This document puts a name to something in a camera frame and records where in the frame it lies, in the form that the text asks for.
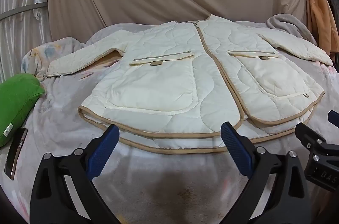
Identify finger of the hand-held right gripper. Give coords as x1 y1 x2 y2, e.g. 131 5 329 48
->
295 123 327 153
328 110 339 126

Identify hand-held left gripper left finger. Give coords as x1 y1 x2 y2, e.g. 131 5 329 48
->
30 124 125 224

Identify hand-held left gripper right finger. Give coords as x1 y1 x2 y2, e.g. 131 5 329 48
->
220 122 311 224

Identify cream quilted jacket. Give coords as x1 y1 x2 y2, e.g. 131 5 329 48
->
44 14 334 155

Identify grey floral blanket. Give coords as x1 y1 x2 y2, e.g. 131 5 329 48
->
0 15 339 224

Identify smartphone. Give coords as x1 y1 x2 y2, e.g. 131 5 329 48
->
5 127 28 181

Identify green pillow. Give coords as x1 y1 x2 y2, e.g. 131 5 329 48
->
0 74 46 148

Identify orange hanging cloth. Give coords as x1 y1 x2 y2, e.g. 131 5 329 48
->
307 0 339 55

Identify silver satin curtain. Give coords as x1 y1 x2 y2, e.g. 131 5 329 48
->
0 0 53 84

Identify metal rail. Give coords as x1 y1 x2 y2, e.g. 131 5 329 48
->
0 2 48 21

